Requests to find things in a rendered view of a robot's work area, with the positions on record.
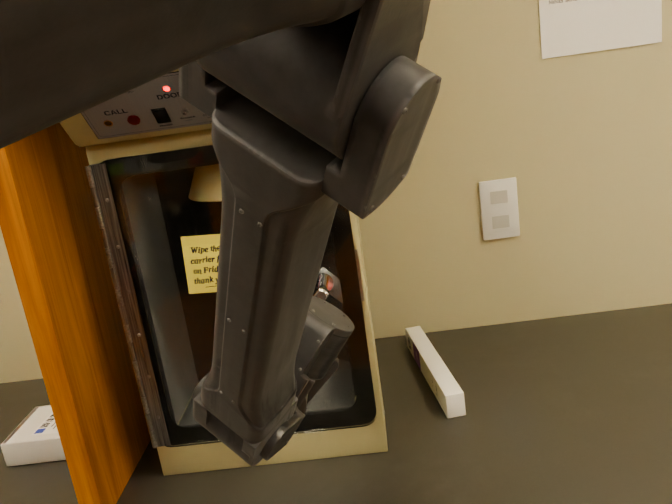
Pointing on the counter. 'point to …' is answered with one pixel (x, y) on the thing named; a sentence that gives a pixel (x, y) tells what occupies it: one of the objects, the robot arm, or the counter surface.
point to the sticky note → (201, 262)
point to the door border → (102, 194)
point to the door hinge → (120, 302)
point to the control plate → (152, 96)
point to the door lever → (323, 286)
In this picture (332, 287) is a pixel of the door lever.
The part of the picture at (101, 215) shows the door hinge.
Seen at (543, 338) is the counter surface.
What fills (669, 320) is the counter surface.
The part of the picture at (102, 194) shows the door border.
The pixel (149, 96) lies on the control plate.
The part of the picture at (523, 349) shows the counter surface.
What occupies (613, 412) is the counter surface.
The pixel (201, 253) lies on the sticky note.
